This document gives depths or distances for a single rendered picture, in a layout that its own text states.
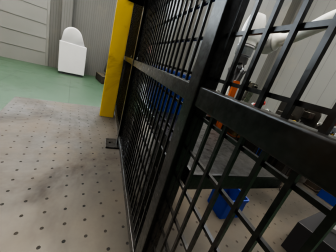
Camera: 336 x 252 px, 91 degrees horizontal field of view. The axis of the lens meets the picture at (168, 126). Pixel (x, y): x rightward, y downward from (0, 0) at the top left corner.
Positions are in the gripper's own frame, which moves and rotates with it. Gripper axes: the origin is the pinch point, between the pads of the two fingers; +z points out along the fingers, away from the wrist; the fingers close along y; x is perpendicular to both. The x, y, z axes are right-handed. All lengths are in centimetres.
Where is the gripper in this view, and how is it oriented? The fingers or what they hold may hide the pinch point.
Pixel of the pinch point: (227, 91)
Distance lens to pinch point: 107.2
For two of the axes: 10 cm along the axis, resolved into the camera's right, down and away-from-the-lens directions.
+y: -3.1, -4.0, 8.6
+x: -9.1, -1.4, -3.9
